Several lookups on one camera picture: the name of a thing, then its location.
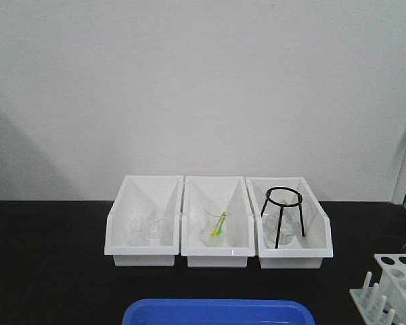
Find white test tube rack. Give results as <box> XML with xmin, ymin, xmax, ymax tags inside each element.
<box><xmin>349</xmin><ymin>253</ymin><xmax>406</xmax><ymax>324</ymax></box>

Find beaker in middle bin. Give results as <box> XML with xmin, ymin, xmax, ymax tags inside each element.
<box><xmin>202</xmin><ymin>198</ymin><xmax>236</xmax><ymax>248</ymax></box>

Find middle white storage bin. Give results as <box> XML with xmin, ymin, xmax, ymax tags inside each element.
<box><xmin>181</xmin><ymin>176</ymin><xmax>256</xmax><ymax>268</ymax></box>

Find white storage bin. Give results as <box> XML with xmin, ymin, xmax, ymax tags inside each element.
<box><xmin>181</xmin><ymin>176</ymin><xmax>256</xmax><ymax>268</ymax></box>
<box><xmin>104</xmin><ymin>175</ymin><xmax>184</xmax><ymax>267</ymax></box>
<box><xmin>245</xmin><ymin>177</ymin><xmax>334</xmax><ymax>269</ymax></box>

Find yellow green stirrers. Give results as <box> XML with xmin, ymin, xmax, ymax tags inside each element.
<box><xmin>210</xmin><ymin>211</ymin><xmax>227</xmax><ymax>236</ymax></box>

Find left white storage bin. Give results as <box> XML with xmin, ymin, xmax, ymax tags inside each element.
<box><xmin>104</xmin><ymin>175</ymin><xmax>184</xmax><ymax>267</ymax></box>

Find glassware in left bin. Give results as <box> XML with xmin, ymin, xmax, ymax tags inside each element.
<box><xmin>128</xmin><ymin>208</ymin><xmax>166</xmax><ymax>246</ymax></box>

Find glass flask in right bin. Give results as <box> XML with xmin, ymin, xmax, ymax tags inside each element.
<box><xmin>262</xmin><ymin>202</ymin><xmax>300</xmax><ymax>248</ymax></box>

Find right white storage bin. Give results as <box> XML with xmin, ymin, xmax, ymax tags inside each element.
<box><xmin>245</xmin><ymin>177</ymin><xmax>334</xmax><ymax>269</ymax></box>

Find blue plastic tray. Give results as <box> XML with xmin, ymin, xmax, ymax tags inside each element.
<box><xmin>122</xmin><ymin>299</ymin><xmax>315</xmax><ymax>324</ymax></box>

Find black wire tripod stand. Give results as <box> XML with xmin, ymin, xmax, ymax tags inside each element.
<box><xmin>261</xmin><ymin>186</ymin><xmax>305</xmax><ymax>249</ymax></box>

